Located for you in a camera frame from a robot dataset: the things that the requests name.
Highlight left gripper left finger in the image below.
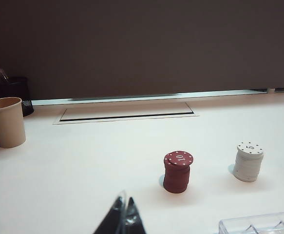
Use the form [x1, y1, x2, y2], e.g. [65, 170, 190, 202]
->
[93, 190, 127, 234]

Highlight wide brown desk partition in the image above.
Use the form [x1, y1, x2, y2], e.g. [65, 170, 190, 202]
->
[0, 0, 284, 101]

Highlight black mesh pen holder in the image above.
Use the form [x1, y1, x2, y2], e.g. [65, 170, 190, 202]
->
[0, 77, 35, 117]

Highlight silver partition base rail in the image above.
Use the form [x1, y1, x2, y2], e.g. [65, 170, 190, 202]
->
[31, 88, 269, 106]

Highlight white poker chip stack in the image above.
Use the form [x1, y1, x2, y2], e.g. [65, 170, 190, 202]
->
[232, 140, 265, 183]

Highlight clear plastic chip tray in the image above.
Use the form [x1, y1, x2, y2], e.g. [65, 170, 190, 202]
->
[218, 210, 284, 234]

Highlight red poker chip stack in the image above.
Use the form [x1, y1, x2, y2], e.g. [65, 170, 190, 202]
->
[162, 160, 191, 195]

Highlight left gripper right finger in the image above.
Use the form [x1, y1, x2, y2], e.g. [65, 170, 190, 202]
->
[124, 196, 148, 234]

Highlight pens in holder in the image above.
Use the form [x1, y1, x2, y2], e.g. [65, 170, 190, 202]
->
[0, 66, 10, 82]

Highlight white desk cable grommet cover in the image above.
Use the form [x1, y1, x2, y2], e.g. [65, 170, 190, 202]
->
[52, 101, 201, 126]

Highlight brown paper cup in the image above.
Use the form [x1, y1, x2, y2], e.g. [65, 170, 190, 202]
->
[0, 97, 27, 149]

